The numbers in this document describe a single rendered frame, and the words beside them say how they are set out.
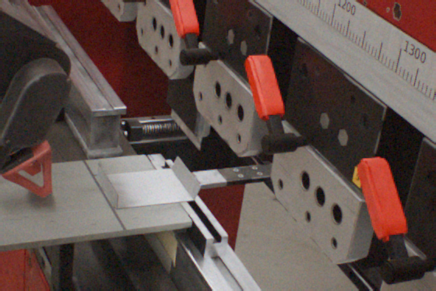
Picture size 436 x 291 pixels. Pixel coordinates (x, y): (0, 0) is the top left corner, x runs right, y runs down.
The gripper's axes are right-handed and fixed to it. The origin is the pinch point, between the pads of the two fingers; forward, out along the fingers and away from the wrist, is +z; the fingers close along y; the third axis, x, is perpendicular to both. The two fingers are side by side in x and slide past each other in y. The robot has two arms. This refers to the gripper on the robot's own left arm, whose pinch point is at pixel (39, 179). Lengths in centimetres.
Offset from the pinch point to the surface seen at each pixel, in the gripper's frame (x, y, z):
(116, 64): -24, 84, 40
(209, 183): -19.5, -1.7, 13.4
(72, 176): -3.8, 4.6, 5.4
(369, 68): -29, -42, -22
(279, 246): -48, 110, 145
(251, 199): -51, 139, 146
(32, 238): 4.0, -8.7, 1.1
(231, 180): -22.5, -1.5, 15.1
